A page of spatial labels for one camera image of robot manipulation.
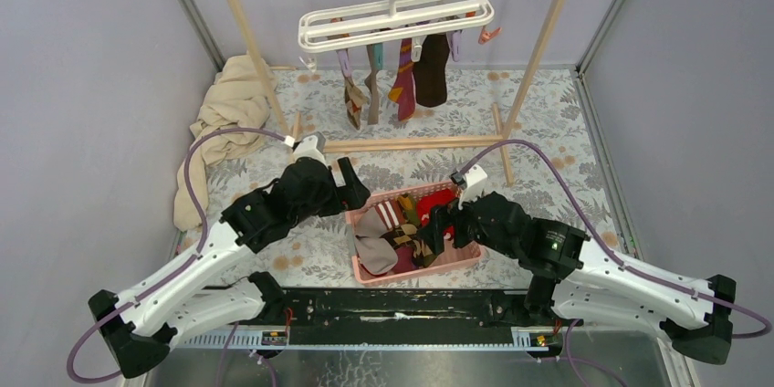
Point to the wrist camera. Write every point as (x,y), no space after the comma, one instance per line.
(311,146)
(470,185)

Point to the red bear sock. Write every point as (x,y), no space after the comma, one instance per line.
(428,202)

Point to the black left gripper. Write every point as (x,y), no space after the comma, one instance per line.
(350,196)

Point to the green striped sock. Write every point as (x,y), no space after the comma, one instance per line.
(408,206)

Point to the argyle brown sock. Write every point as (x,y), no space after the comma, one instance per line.
(406,235)

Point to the white sock hanger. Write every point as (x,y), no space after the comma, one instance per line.
(388,20)

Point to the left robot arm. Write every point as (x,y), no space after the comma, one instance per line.
(142,324)

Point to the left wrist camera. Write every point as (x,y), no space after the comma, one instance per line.
(311,146)

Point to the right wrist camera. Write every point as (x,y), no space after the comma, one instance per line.
(470,185)

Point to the dark brown sock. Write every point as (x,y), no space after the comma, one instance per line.
(429,72)

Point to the beige cloth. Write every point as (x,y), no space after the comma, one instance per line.
(236,99)

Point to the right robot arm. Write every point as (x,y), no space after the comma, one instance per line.
(574,279)

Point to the magenta yellow sock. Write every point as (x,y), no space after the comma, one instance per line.
(402,90)
(405,261)

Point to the orange clothes peg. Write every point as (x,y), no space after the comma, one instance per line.
(486,34)

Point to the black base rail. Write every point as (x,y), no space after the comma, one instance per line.
(403,316)

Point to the teal clothes peg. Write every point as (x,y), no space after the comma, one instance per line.
(377,56)

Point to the lilac clothes peg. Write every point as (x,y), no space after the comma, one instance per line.
(344,60)

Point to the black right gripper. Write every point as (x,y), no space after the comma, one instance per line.
(433,234)

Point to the cream patterned sock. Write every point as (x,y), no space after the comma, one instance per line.
(354,100)

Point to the pink plastic basket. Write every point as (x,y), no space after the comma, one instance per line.
(451,259)

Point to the wooden clothes rack frame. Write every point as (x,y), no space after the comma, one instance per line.
(504,126)

